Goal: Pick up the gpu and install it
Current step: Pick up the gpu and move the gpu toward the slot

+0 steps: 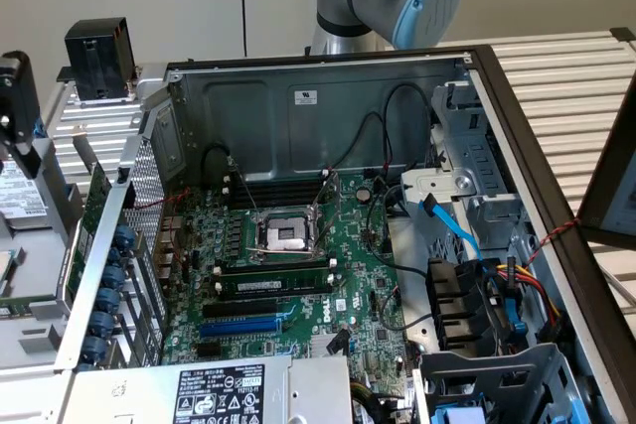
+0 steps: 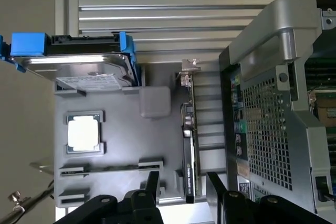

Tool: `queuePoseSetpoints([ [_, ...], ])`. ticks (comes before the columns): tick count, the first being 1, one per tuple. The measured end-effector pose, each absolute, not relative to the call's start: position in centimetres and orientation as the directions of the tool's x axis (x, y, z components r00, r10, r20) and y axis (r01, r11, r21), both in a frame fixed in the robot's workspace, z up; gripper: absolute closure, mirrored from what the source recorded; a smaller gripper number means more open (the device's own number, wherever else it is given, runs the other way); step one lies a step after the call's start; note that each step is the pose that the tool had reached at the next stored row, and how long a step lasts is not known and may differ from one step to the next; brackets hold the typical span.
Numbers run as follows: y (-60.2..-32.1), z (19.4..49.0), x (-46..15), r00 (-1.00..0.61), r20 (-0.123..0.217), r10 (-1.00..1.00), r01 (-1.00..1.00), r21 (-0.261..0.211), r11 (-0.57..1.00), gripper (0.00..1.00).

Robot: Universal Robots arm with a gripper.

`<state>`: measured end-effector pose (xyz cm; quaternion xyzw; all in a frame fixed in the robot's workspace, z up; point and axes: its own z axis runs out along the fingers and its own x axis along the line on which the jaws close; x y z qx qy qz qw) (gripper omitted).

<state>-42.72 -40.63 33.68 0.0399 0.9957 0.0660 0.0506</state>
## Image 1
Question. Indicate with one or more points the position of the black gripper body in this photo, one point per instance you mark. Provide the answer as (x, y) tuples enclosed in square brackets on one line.
[(20, 96)]

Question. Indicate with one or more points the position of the blue plastic disk carrier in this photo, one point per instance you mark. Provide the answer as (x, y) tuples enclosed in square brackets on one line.
[(39, 128)]

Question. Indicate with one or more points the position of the hard disk with label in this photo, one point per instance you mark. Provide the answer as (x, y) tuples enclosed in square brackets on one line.
[(20, 195)]

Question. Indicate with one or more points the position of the black plastic box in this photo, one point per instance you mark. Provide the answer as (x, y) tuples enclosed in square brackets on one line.
[(94, 61)]

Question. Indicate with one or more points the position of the grey parts rack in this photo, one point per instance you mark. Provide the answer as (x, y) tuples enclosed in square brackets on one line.
[(35, 265)]

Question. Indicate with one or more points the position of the CPU chip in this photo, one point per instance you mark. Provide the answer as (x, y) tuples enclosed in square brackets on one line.
[(7, 270)]

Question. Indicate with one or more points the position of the blue slot retention knob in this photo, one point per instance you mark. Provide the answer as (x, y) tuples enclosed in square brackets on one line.
[(94, 348), (115, 257), (113, 279), (124, 238), (107, 301), (102, 324)]

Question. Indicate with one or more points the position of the green bare RAM stick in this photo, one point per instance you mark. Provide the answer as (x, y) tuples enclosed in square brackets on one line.
[(25, 306)]

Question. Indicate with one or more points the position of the thin metal locking lever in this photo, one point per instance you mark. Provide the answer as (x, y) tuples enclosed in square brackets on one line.
[(242, 182), (268, 249)]

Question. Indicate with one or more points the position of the black RAM slot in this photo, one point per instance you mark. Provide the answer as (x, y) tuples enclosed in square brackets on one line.
[(278, 185), (273, 271), (278, 199)]

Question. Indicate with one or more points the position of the grey power supply unit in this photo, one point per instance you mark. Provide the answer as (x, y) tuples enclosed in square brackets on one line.
[(129, 394)]

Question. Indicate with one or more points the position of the long black expansion slot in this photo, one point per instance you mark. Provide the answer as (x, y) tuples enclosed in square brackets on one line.
[(238, 309)]

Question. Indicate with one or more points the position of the short black expansion slot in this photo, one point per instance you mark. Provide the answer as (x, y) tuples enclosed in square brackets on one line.
[(208, 349)]

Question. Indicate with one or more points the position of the CPU socket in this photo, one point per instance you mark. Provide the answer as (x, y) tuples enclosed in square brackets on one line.
[(285, 235)]

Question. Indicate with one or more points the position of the white case sticker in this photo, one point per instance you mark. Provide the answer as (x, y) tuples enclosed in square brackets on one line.
[(306, 97)]

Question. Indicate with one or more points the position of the metal socket cover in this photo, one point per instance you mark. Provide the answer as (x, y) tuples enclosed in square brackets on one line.
[(338, 188)]

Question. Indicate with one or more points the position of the open metal PC case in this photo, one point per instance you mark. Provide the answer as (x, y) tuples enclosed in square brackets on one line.
[(348, 111)]

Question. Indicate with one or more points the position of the silver coin cell battery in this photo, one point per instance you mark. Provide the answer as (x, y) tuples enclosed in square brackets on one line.
[(364, 194)]

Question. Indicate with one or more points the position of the green Dell motherboard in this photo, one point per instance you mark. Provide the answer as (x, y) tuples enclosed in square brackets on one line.
[(358, 255)]

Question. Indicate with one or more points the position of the silver chipset heat sink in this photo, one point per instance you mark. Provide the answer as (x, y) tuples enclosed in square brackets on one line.
[(318, 344)]

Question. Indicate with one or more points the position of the black plastic fan shroud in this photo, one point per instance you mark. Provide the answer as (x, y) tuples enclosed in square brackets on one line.
[(452, 305)]

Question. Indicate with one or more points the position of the metal disk bay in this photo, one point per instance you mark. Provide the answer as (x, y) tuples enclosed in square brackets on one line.
[(477, 156)]

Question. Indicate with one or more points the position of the blue plastic disk tray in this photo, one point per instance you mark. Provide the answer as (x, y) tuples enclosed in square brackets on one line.
[(457, 415)]

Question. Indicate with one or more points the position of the blue plastic clip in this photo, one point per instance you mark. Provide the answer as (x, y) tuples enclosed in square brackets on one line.
[(518, 327)]

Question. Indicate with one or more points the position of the grey perforated drive cage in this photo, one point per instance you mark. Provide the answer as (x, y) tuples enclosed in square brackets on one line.
[(536, 374)]

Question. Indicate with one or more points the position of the black flat panel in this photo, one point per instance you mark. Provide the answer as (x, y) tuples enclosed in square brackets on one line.
[(603, 185)]

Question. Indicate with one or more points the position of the black table end cap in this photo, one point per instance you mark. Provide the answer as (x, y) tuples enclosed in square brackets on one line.
[(623, 34)]

